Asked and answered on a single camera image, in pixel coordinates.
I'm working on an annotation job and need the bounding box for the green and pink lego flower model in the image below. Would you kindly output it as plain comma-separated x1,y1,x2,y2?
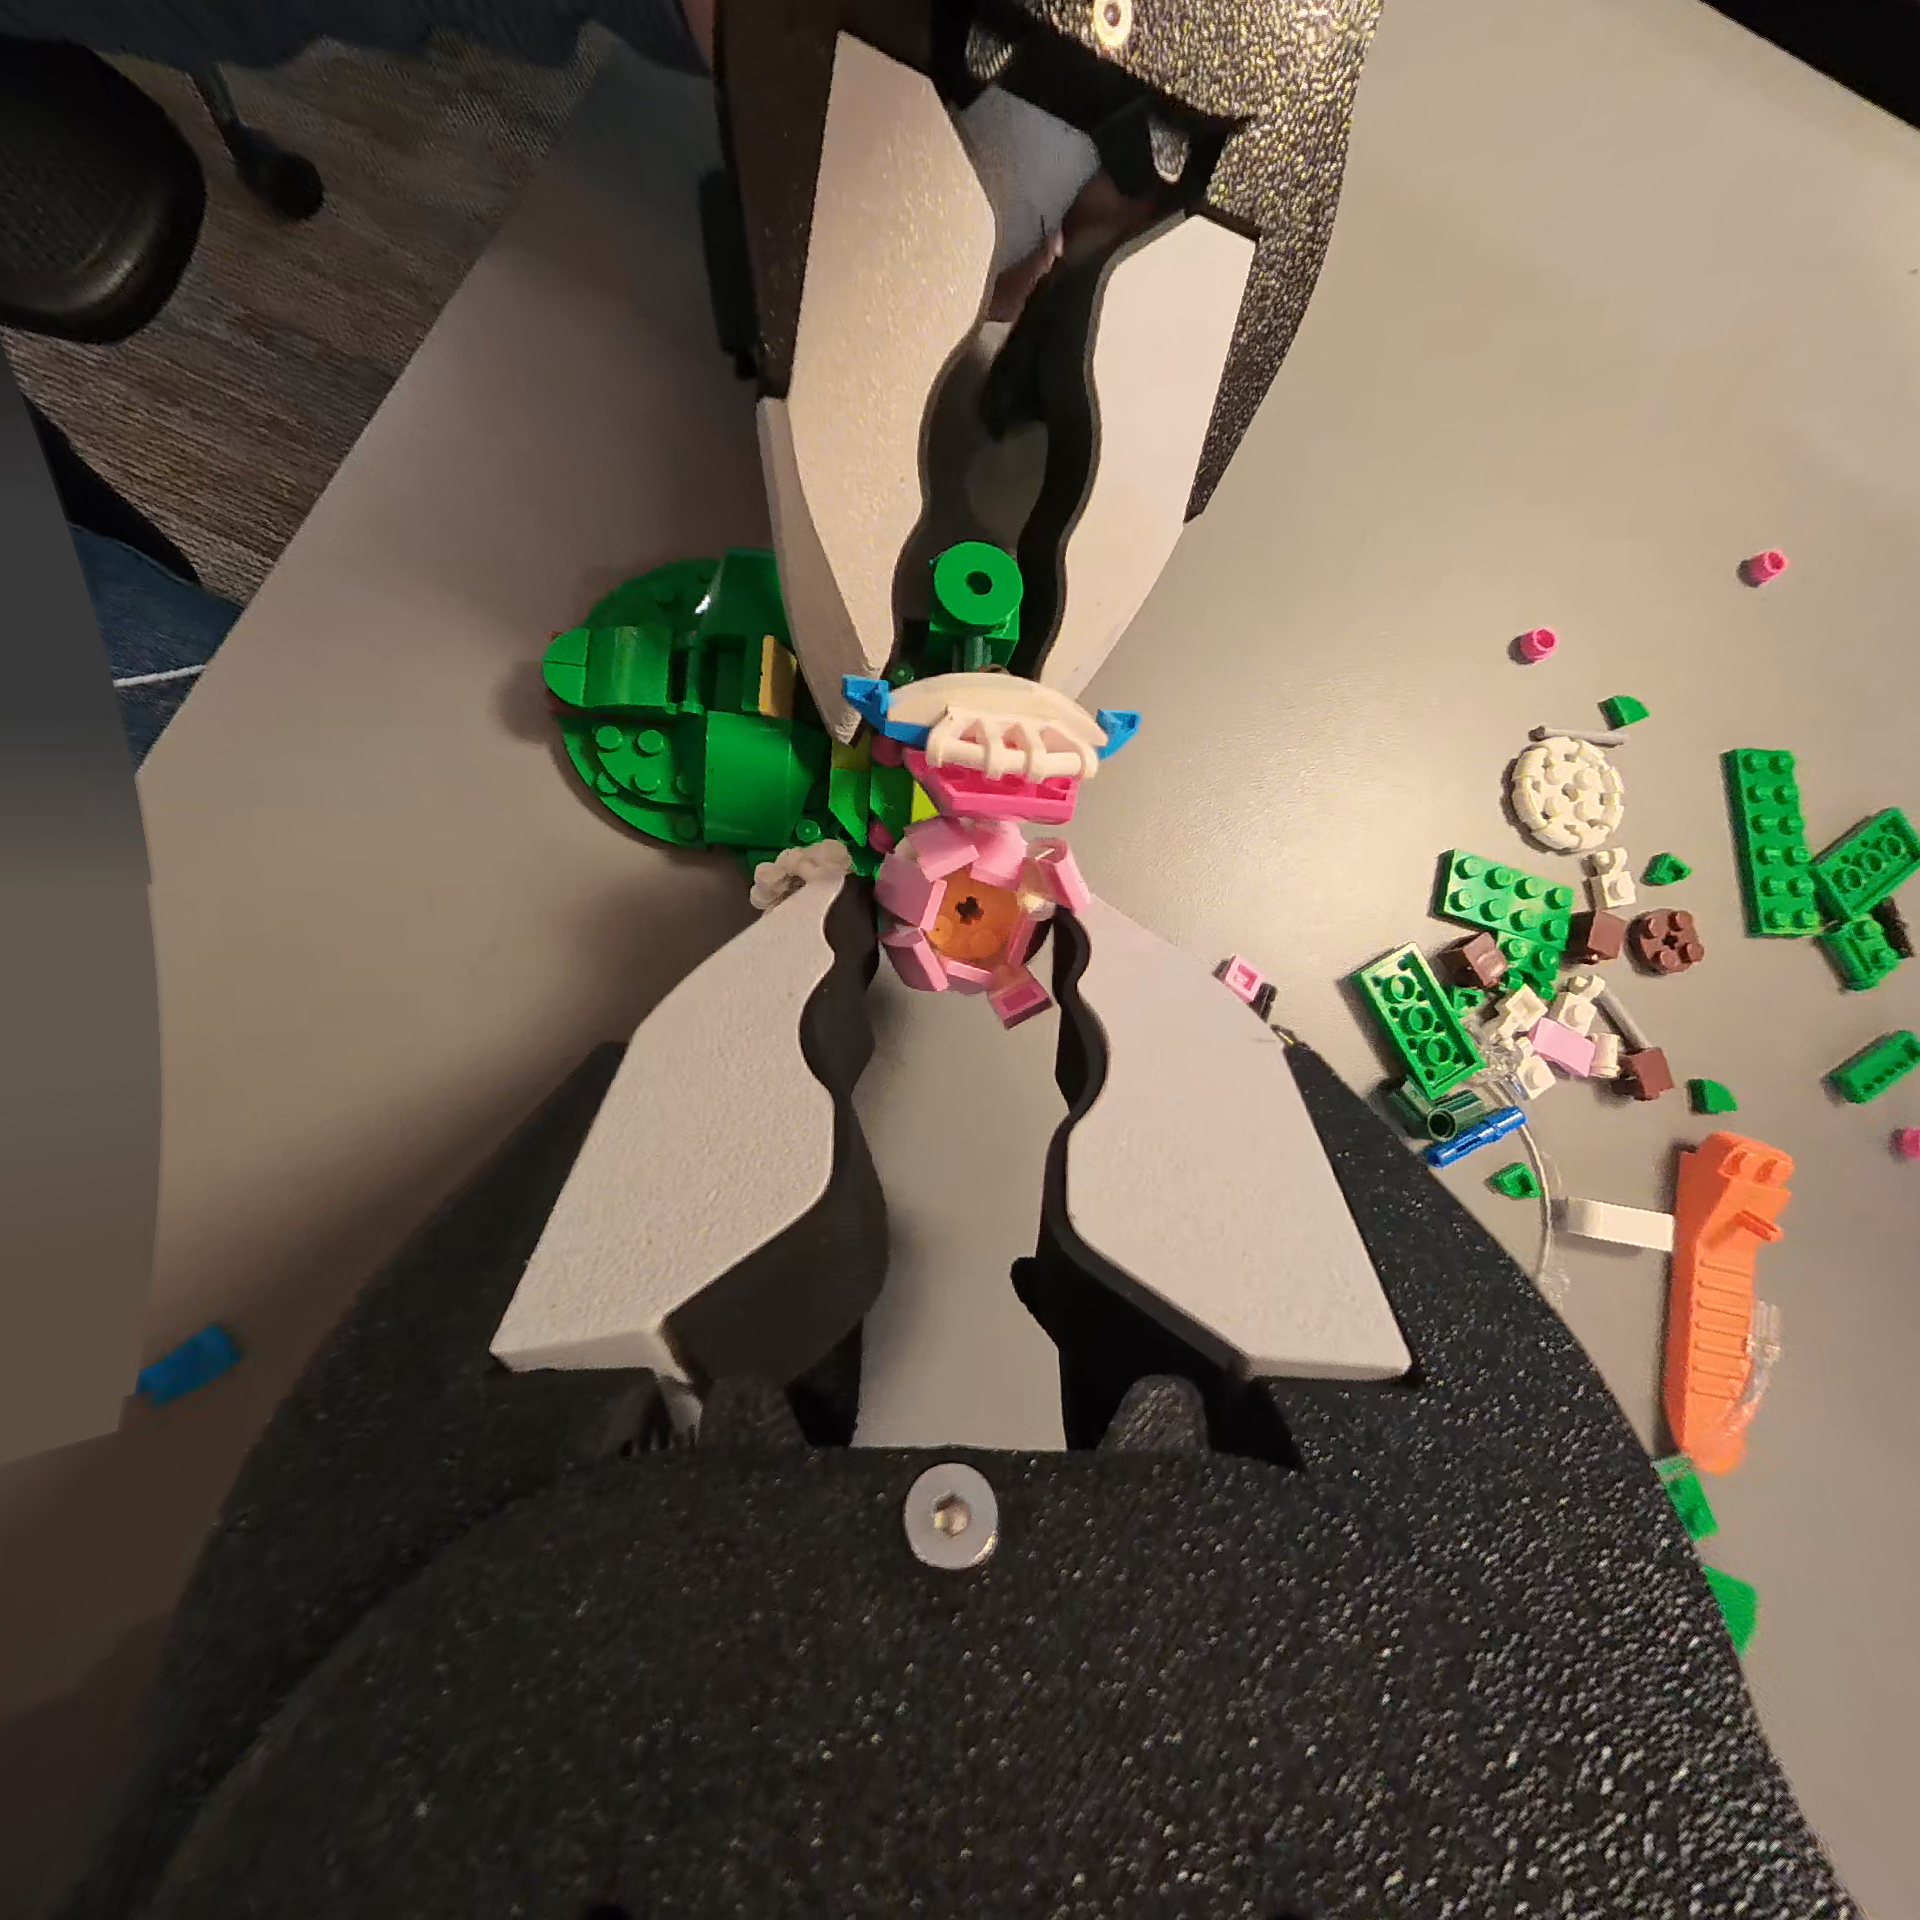
538,540,1146,1037

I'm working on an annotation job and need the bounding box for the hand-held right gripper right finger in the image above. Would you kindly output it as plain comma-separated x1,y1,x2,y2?
1008,901,1416,1389

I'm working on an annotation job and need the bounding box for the green wedge lego plate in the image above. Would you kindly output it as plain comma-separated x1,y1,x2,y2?
1434,849,1578,964

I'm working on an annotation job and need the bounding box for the cluster of small mixed lego pieces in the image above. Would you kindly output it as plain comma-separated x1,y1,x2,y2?
1442,846,1678,1104

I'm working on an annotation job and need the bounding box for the white round lego plate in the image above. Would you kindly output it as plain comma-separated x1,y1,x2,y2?
1509,726,1632,855

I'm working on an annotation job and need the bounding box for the blue lego plate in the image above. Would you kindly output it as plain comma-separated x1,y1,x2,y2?
138,1321,243,1405

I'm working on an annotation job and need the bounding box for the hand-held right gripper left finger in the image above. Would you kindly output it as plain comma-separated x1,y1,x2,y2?
489,869,895,1405

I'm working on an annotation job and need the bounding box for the wide green lego plate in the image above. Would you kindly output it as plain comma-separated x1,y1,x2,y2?
1350,944,1485,1096

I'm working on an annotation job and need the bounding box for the person's leg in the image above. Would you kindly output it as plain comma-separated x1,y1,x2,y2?
69,527,228,766

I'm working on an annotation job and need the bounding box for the orange lego brick separator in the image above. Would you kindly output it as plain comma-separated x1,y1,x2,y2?
1664,1132,1796,1477

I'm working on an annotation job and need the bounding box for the long green lego plate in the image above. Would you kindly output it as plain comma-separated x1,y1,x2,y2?
1721,746,1826,939

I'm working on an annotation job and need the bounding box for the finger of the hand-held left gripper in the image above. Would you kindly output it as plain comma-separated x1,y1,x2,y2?
1019,207,1260,687
754,26,1006,748

